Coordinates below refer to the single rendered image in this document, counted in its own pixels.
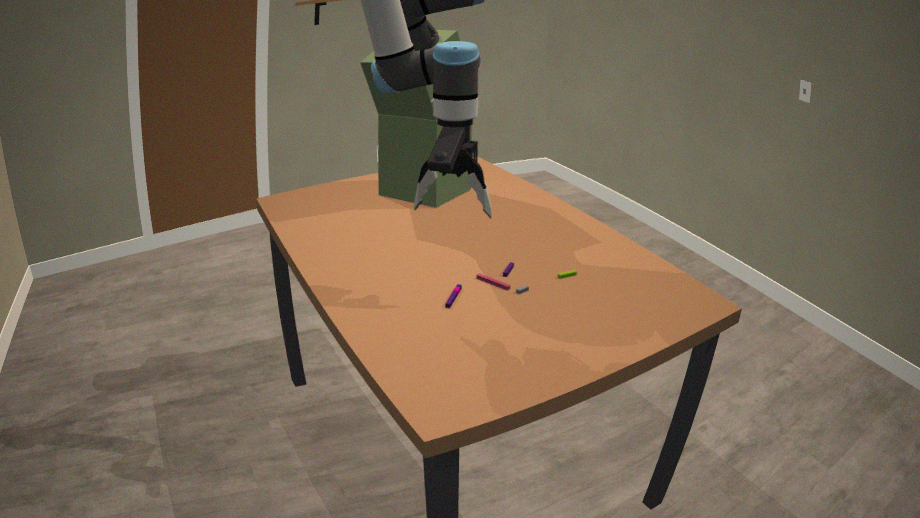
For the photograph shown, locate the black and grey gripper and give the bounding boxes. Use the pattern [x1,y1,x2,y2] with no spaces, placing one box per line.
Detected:
[414,118,492,218]

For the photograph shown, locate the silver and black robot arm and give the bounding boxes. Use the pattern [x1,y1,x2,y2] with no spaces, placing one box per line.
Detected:
[361,0,485,172]

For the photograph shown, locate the pink rod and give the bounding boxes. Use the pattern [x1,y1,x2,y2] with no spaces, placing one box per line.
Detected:
[476,273,510,290]

